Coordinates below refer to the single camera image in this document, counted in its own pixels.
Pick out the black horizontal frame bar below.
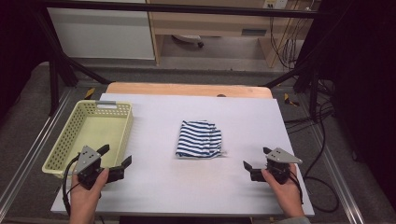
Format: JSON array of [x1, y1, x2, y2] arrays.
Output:
[[38, 0, 319, 20]]

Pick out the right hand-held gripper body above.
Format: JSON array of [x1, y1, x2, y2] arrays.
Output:
[[265, 147, 304, 185]]

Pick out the hanging black cables bundle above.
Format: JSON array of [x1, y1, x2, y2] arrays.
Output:
[[268, 14, 309, 70]]

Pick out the black metal stand legs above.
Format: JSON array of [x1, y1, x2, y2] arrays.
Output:
[[263, 59, 322, 123], [32, 8, 112, 117]]

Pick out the office chair base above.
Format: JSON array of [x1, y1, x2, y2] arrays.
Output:
[[171, 34, 205, 49]]

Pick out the hand-held gripper black cable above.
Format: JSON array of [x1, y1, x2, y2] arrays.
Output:
[[289, 102, 341, 215], [62, 153, 82, 217]]

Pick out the person's right hand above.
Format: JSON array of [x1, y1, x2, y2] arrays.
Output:
[[261, 163, 305, 209]]

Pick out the black curtain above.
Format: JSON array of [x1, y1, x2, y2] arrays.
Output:
[[306, 0, 396, 206], [0, 0, 50, 125]]

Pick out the right hand-held gripper black cable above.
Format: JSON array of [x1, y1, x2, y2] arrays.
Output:
[[289, 102, 341, 215]]

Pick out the black floor cables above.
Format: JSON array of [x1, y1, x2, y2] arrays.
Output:
[[284, 101, 336, 135]]

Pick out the pale yellow plastic basket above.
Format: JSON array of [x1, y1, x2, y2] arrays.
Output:
[[41, 100, 134, 180]]

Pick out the wooden table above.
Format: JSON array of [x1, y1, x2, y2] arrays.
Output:
[[106, 81, 274, 100]]

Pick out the light wooden desk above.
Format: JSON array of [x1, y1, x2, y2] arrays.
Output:
[[146, 0, 316, 68]]

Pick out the white cabinet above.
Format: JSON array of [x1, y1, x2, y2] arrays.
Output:
[[47, 0, 156, 61]]

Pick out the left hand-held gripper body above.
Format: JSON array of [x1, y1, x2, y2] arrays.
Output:
[[74, 145, 108, 190]]

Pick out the aluminium floor rail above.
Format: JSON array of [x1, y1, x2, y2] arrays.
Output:
[[306, 122, 366, 224], [0, 88, 75, 220]]

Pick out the left hand-held gripper black cable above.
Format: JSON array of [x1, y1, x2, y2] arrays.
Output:
[[62, 153, 82, 217]]

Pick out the blue white striped cloth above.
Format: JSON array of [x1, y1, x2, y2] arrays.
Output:
[[175, 119, 226, 160]]

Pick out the person's left hand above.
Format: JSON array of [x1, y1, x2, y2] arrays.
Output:
[[69, 167, 110, 207]]

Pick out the white power socket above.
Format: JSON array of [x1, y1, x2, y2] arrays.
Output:
[[262, 0, 290, 10]]

